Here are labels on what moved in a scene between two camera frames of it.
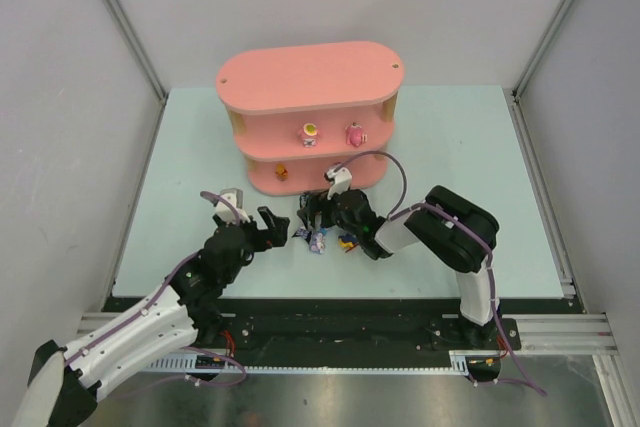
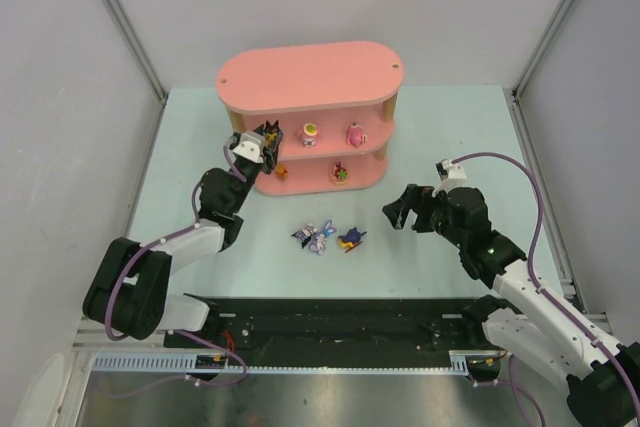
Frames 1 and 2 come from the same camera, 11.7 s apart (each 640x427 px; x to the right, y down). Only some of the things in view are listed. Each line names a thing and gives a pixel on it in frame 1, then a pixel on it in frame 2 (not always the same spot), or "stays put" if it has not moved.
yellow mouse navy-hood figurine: [347, 241] stays put
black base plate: [377, 323] stays put
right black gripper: [323, 206] to [420, 209]
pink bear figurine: [354, 134] stays put
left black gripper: [258, 232] to [270, 152]
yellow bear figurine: [281, 171] stays put
